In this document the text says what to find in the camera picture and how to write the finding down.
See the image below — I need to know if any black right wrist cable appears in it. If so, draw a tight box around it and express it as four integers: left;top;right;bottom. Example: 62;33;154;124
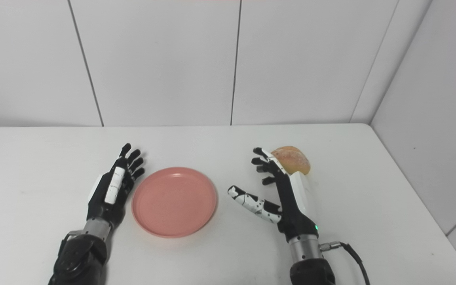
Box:
319;241;371;285

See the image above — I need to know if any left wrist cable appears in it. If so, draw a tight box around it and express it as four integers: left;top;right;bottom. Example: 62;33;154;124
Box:
59;231;83;256

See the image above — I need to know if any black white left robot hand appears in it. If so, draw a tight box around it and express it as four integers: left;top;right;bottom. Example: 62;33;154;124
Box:
86;143;145;230

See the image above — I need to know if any golden crusty bread roll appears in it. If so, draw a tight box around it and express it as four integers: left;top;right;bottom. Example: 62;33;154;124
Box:
271;146;311;176

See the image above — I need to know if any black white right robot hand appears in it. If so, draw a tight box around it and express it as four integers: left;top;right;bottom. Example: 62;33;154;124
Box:
228;147;319;243

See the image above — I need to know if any pink round plate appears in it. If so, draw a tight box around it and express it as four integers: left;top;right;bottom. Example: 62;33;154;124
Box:
131;167;218;239

